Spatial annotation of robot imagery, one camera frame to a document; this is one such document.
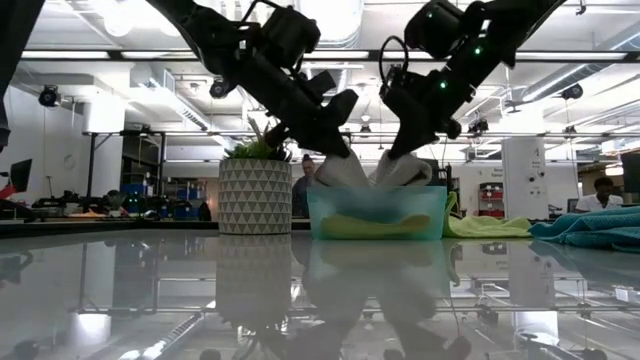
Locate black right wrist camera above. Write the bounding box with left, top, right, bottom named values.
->
left=403, top=0, right=467, bottom=60

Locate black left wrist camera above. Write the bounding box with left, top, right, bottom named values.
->
left=259, top=5, right=322, bottom=70

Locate green succulent plant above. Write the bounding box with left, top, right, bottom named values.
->
left=223, top=117, right=294, bottom=161

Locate grey waffle-weave towel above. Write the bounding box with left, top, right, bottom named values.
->
left=312, top=148, right=434, bottom=189

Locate lime green microfiber towel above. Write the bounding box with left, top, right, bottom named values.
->
left=442, top=191, right=532, bottom=239

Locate black crossbar with light strips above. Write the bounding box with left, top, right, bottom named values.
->
left=19, top=48, right=640, bottom=62

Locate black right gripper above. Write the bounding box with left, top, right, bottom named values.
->
left=379, top=54, right=476, bottom=161

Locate triangle-patterned plant pot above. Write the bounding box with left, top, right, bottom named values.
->
left=218, top=158, right=294, bottom=235

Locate person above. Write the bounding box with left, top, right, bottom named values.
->
left=292, top=153, right=317, bottom=219
left=574, top=175, right=626, bottom=214
left=102, top=188, right=129, bottom=216

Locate light blue microfiber towel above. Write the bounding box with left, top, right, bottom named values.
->
left=327, top=192, right=434, bottom=225

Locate translucent teal plastic bin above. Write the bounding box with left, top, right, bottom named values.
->
left=306, top=185, right=449, bottom=241

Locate black shelf rack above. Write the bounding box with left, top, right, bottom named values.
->
left=82, top=130, right=167, bottom=221

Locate white building column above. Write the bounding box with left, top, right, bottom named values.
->
left=501, top=137, right=550, bottom=221

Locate teal microfiber towel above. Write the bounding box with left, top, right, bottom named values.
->
left=528, top=205, right=640, bottom=253

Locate silver ceiling air duct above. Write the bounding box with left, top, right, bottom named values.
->
left=299, top=0, right=366, bottom=101

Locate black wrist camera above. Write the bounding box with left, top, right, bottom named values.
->
left=259, top=5, right=322, bottom=70
left=403, top=0, right=467, bottom=60

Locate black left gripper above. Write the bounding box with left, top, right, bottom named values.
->
left=234, top=47, right=360, bottom=158

